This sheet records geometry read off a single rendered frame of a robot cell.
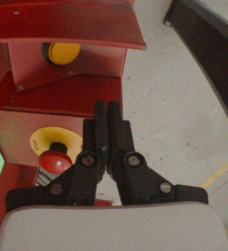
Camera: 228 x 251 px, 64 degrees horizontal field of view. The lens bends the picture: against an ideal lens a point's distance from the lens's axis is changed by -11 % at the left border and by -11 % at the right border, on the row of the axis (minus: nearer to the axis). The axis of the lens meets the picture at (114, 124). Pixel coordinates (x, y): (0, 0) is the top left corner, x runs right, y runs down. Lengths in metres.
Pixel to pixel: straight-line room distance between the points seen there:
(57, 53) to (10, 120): 0.09
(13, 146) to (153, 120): 1.12
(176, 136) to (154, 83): 0.48
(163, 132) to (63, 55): 1.23
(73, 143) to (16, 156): 0.09
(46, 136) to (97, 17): 0.14
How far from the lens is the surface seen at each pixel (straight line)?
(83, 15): 0.19
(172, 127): 1.39
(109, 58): 0.25
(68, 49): 0.23
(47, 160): 0.22
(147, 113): 1.27
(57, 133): 0.23
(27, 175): 1.51
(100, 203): 2.31
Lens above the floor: 0.93
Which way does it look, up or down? 44 degrees down
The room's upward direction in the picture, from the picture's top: 179 degrees counter-clockwise
